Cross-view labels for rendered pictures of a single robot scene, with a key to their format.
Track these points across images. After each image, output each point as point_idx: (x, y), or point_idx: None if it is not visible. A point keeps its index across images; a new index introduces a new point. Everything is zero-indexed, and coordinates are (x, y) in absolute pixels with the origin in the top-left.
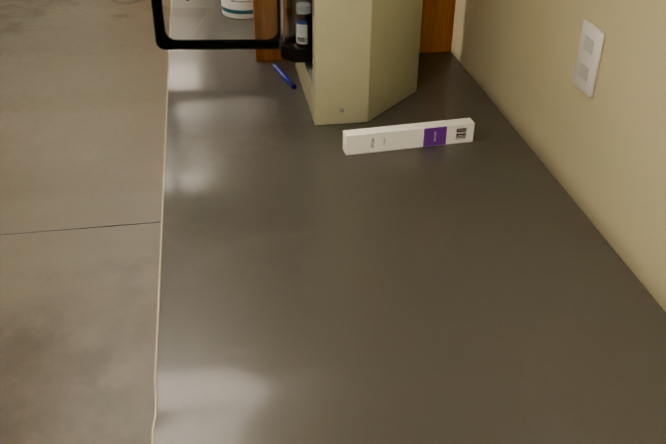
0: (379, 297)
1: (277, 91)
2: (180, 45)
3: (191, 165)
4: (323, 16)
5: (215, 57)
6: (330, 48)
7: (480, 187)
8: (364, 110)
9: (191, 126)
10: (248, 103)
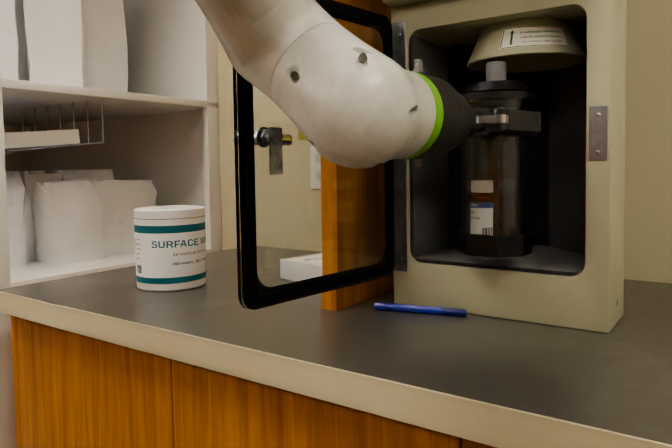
0: None
1: (460, 323)
2: (281, 294)
3: None
4: (613, 158)
5: (277, 322)
6: (614, 206)
7: None
8: (622, 298)
9: (525, 389)
10: (478, 342)
